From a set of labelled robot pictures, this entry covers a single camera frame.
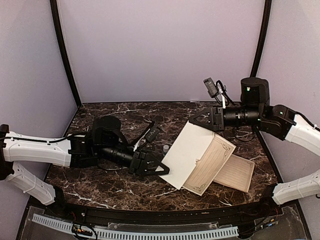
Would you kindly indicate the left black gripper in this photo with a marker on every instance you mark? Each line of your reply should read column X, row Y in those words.
column 140, row 167

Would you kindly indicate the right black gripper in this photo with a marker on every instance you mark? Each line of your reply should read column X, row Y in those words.
column 214, row 124

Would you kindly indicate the lined letter paper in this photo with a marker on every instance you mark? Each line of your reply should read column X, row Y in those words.
column 236, row 173
column 195, row 158

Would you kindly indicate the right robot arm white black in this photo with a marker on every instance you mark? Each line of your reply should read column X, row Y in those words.
column 279, row 121

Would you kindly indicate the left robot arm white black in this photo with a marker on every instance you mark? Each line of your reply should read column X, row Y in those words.
column 78, row 150

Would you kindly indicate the flat lined letter paper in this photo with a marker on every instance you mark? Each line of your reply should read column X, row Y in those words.
column 236, row 173

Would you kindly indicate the green white glue stick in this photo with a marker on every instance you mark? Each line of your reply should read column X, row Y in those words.
column 166, row 148

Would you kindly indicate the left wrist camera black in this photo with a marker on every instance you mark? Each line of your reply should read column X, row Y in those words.
column 148, row 136

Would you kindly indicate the black front table rail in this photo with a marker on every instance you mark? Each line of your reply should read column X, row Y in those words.
column 164, row 206

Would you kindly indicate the small circuit board with wires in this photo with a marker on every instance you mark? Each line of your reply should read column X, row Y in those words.
column 79, row 231

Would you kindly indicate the white slotted cable duct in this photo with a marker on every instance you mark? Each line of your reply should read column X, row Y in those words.
column 103, row 233

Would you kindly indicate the right black frame post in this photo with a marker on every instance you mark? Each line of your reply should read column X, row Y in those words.
column 262, row 37

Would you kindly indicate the black frame post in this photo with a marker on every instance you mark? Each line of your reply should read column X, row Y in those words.
column 63, row 52
column 262, row 37

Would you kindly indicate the left black frame post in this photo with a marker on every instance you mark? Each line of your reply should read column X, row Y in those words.
column 63, row 52

